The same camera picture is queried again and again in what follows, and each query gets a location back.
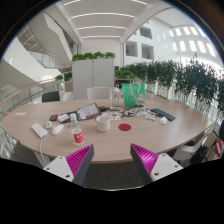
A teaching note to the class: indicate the red and black device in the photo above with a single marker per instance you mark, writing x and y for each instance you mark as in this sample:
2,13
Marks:
53,117

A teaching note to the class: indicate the white paper slip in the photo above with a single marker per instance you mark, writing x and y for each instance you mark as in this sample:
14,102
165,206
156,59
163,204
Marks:
20,113

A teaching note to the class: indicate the flat round red coaster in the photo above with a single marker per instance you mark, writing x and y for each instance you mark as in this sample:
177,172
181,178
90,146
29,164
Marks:
124,127

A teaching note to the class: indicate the black chair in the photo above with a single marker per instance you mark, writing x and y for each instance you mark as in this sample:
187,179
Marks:
50,97

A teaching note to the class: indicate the black notebook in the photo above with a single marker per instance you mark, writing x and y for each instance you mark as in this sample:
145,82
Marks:
72,114

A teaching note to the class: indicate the row of green hedge plants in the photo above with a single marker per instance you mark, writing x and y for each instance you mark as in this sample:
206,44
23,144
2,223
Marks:
196,78

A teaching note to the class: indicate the dark blue keyboard case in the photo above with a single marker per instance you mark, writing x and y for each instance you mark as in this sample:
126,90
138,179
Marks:
163,114

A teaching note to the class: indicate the green tote bag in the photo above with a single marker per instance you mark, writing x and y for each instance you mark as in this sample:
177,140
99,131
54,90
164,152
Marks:
133,95

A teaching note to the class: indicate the clear white-lid tumbler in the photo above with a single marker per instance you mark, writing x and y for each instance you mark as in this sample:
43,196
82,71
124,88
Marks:
115,97

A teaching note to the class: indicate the white name card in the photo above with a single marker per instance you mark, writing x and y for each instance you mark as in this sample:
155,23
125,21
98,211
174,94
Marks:
150,117

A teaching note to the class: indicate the ceiling light strips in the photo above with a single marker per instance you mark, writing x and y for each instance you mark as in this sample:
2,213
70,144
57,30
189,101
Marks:
101,15

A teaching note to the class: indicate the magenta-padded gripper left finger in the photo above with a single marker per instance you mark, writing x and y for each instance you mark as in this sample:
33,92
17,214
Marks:
59,166

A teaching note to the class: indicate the glass railing wooden handrail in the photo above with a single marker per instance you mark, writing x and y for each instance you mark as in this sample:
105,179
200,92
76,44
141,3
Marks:
26,89

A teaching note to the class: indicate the small white oval device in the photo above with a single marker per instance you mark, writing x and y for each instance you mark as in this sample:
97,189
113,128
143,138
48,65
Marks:
48,124

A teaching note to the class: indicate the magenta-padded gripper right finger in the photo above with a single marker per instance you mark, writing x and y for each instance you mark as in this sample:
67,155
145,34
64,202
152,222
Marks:
165,166

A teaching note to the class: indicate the white computer mouse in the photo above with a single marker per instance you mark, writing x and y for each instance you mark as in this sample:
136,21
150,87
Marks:
57,129

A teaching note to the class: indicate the white chair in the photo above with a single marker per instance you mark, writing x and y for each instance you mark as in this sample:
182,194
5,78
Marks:
98,93
186,151

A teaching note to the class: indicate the white cabinet with plants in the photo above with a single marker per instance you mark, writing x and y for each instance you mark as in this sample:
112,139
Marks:
91,78

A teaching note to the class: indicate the white wrapped packet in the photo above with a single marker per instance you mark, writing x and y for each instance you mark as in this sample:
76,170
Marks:
163,120

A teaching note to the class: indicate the white power strip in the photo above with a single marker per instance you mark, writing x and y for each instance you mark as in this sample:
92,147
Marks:
39,130

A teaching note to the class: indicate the white grid-pattern mug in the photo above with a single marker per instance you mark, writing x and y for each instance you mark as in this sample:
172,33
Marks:
103,125

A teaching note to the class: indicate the colourful sticker sheet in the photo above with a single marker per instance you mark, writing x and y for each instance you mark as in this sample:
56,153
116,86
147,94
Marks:
114,116

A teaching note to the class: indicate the clear red-label water bottle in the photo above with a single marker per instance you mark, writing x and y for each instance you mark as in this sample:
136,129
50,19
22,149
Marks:
77,136

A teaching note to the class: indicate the small white card box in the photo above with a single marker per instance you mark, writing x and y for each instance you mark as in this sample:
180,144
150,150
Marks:
63,117

